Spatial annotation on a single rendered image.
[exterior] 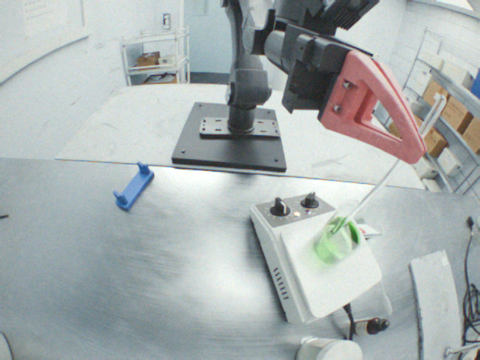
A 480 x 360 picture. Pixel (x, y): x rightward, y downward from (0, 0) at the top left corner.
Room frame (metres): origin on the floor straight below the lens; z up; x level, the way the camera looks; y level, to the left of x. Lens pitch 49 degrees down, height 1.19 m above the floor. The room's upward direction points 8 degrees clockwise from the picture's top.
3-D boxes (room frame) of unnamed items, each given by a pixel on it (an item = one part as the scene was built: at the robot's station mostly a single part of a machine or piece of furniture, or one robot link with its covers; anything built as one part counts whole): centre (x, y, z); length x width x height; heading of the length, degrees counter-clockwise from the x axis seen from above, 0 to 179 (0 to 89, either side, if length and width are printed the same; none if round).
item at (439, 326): (-0.06, -0.50, 0.91); 0.30 x 0.20 x 0.01; 5
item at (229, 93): (0.39, 0.01, 1.02); 0.09 x 0.06 x 0.06; 109
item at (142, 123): (0.52, -0.02, 0.45); 1.20 x 0.48 x 0.90; 95
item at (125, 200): (0.19, 0.20, 0.92); 0.10 x 0.03 x 0.04; 169
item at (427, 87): (1.48, -2.17, 0.95); 1.43 x 0.41 x 1.90; 5
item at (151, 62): (2.12, 1.15, 0.59); 0.65 x 0.48 x 0.93; 95
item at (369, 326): (-0.03, -0.23, 0.94); 0.03 x 0.03 x 0.07
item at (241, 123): (0.40, 0.02, 0.96); 0.20 x 0.07 x 0.08; 102
